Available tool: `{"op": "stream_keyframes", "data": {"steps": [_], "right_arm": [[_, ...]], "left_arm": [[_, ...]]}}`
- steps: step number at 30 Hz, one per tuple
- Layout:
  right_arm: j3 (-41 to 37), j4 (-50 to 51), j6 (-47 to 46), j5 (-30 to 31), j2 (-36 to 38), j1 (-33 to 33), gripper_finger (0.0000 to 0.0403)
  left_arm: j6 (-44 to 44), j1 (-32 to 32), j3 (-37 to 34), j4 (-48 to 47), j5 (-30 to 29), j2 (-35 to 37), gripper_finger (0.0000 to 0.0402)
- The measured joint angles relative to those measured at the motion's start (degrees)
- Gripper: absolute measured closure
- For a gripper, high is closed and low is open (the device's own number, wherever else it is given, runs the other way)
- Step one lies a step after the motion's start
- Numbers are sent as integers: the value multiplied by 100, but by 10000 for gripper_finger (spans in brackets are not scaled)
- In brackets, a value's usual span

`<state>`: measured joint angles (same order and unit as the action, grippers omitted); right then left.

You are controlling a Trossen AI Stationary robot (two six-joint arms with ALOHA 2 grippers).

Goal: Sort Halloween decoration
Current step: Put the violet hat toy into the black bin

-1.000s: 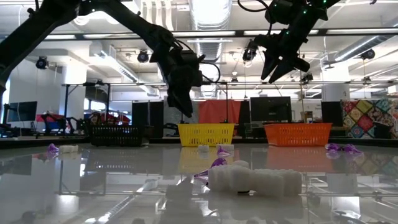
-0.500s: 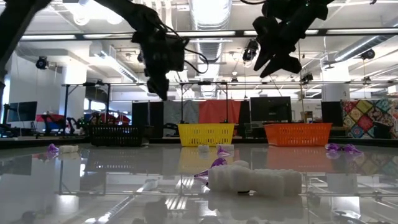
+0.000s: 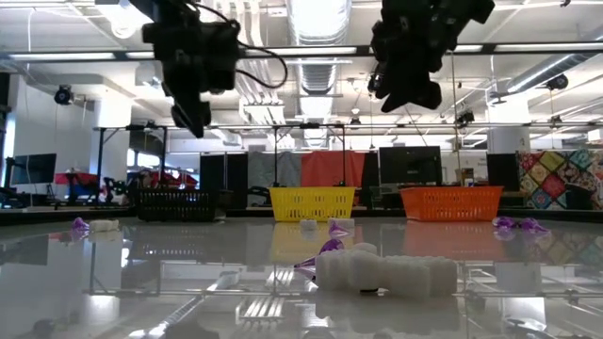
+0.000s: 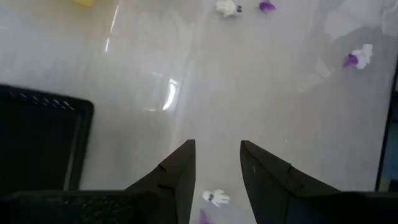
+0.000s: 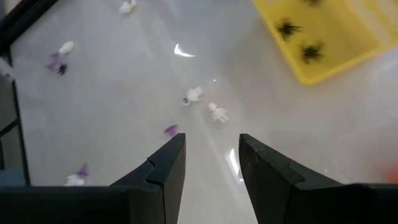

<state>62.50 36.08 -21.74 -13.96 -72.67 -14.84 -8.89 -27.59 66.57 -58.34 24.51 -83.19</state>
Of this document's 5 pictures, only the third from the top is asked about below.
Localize black plastic basket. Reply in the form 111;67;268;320
136;187;220;222

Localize black metal rig frame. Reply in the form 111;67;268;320
92;122;348;208

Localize yellow plastic basket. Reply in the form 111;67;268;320
268;186;358;223

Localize grey hanging cloth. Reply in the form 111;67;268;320
248;151;302;188

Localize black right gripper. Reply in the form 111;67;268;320
369;0;454;115

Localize red cover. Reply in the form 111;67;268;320
54;171;99;186
140;169;199;189

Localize black office chair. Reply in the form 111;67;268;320
563;183;594;211

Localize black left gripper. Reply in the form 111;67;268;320
140;18;213;139

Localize orange plastic basket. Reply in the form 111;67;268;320
399;186;504;222

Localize orange hanging cloth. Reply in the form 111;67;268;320
300;150;367;188

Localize black partition panel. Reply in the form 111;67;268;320
199;153;250;209

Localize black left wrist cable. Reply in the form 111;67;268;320
234;39;289;90

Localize white ceiling pipes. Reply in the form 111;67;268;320
201;0;286;124

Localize colourful patchwork quilt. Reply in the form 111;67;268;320
516;149;603;211

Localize black overhead light bar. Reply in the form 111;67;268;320
0;42;603;61

